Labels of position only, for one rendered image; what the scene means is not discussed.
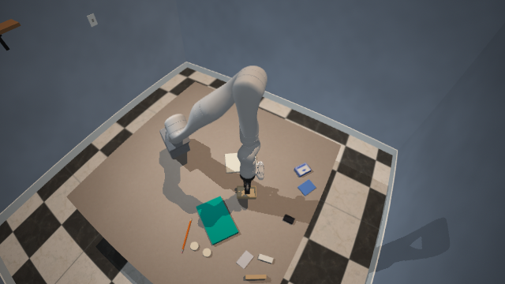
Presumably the grey flat rectangular card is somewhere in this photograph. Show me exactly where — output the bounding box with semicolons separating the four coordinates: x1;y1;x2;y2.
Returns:
236;251;254;269

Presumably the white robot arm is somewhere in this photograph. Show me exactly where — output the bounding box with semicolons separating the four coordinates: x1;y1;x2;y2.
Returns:
165;65;267;180

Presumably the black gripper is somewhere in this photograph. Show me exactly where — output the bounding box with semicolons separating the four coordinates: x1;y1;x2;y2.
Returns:
240;175;256;194

